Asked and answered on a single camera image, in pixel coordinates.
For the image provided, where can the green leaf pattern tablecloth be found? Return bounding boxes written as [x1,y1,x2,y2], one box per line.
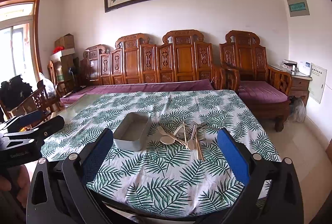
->
[41,90,280,218]

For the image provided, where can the plastic bag on floor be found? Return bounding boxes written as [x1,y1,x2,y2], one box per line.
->
[289,98,307,123]

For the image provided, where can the carved wooden long sofa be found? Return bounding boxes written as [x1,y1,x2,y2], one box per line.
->
[55,29,232,97]

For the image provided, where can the carved wooden armchair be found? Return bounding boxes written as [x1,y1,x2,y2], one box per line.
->
[220,30,292,132]

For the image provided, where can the wooden framed window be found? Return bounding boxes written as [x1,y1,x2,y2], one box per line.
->
[1,0,42,90]

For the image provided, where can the cream plastic fork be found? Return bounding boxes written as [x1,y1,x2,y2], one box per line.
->
[157,126,185,145]

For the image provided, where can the stacked cardboard boxes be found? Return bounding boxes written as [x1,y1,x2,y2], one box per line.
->
[50,33,75,83]

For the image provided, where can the person's left hand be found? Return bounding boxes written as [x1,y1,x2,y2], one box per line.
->
[1,165,30,209]

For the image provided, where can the grey wall electrical panel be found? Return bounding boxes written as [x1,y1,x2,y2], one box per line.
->
[287,0,310,17]

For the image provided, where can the wooden dining chair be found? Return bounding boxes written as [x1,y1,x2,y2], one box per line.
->
[1,80,61,127]

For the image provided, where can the grey metal rectangular tray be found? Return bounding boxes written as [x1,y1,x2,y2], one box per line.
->
[114,112,152,152]

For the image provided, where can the dark brown wooden chopstick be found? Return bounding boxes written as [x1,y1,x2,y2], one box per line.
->
[169,133,184,141]

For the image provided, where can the purple armchair cushion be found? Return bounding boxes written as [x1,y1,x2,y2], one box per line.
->
[237,81,288,104]

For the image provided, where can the white wall distribution box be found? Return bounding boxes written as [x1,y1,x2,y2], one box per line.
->
[308,63,327,104]

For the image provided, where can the purple sofa cushion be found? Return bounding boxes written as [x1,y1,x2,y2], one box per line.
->
[60,80,213,105]

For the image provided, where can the cream plastic spoon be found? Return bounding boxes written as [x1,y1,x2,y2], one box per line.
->
[187,124,197,150]
[157,123,186,145]

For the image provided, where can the wooden side table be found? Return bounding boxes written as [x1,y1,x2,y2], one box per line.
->
[271,65,312,106]

